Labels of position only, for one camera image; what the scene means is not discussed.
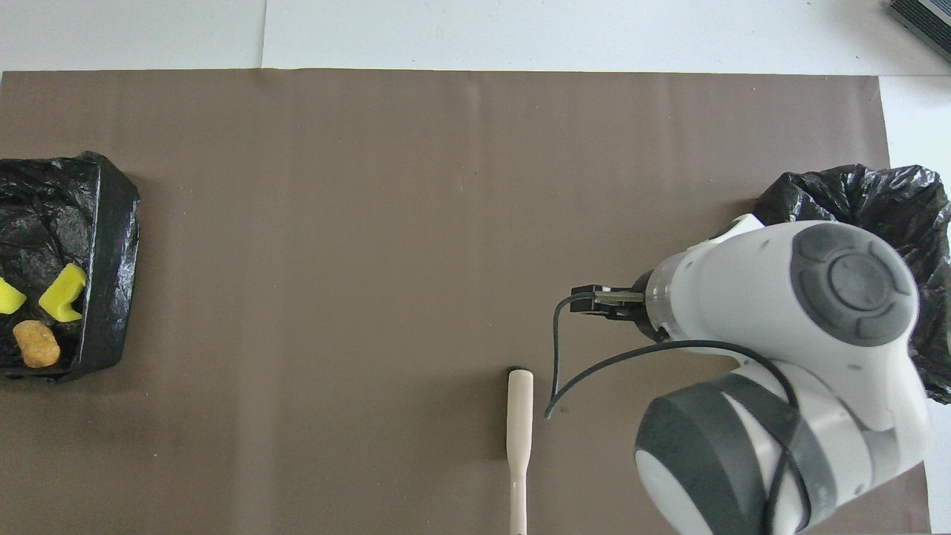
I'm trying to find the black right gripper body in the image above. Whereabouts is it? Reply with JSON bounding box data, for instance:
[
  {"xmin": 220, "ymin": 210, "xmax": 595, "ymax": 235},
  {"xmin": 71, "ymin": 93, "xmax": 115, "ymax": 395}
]
[{"xmin": 570, "ymin": 271, "xmax": 669, "ymax": 343}]

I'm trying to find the beige hand brush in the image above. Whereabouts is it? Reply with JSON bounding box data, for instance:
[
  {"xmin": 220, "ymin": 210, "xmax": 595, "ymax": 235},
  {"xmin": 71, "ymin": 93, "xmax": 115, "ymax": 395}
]
[{"xmin": 506, "ymin": 367, "xmax": 535, "ymax": 535}]

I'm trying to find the yellow sponge piece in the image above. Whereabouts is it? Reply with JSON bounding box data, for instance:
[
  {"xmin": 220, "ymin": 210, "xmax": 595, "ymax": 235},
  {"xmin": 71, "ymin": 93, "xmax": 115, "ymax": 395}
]
[
  {"xmin": 38, "ymin": 263, "xmax": 88, "ymax": 323},
  {"xmin": 0, "ymin": 277, "xmax": 27, "ymax": 316}
]

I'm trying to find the brown toy potato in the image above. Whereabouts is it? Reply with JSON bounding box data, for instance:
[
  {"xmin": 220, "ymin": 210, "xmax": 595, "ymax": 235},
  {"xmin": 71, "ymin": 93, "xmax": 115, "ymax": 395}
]
[{"xmin": 13, "ymin": 320, "xmax": 62, "ymax": 369}]

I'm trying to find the bin with black bag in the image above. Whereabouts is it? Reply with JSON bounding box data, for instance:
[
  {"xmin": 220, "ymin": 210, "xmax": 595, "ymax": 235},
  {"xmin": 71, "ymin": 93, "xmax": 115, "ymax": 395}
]
[
  {"xmin": 0, "ymin": 152, "xmax": 141, "ymax": 382},
  {"xmin": 755, "ymin": 163, "xmax": 951, "ymax": 406}
]

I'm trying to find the brown paper table mat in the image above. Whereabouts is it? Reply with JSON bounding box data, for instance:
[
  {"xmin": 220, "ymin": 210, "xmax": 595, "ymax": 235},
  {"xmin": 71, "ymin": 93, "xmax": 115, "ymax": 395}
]
[{"xmin": 0, "ymin": 69, "xmax": 931, "ymax": 535}]

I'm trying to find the dark ribbed device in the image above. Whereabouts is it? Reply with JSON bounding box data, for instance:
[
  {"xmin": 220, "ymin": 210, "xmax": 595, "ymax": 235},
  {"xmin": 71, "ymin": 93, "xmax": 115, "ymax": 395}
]
[{"xmin": 886, "ymin": 0, "xmax": 951, "ymax": 62}]

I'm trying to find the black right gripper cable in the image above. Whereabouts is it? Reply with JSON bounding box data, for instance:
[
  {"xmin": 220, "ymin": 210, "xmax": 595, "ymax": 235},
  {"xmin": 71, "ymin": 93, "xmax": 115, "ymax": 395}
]
[{"xmin": 545, "ymin": 293, "xmax": 812, "ymax": 535}]

